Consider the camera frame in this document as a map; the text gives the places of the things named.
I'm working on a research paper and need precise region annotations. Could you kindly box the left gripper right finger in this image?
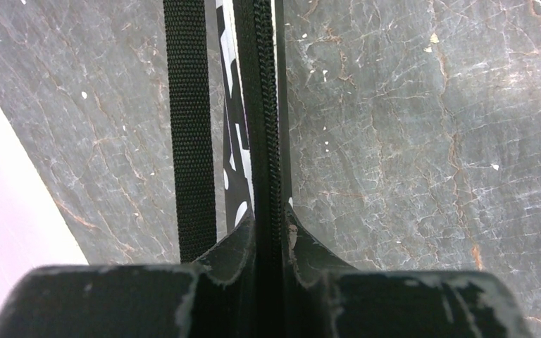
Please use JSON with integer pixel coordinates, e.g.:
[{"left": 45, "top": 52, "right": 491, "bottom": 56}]
[{"left": 283, "top": 206, "right": 531, "bottom": 337}]

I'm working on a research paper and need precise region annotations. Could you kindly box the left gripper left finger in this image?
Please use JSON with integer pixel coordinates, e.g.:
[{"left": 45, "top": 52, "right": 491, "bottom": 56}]
[{"left": 0, "top": 213, "right": 255, "bottom": 337}]

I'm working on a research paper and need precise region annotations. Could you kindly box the black racket cover bag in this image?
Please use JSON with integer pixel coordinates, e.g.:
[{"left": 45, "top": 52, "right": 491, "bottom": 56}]
[{"left": 163, "top": 1, "right": 285, "bottom": 337}]

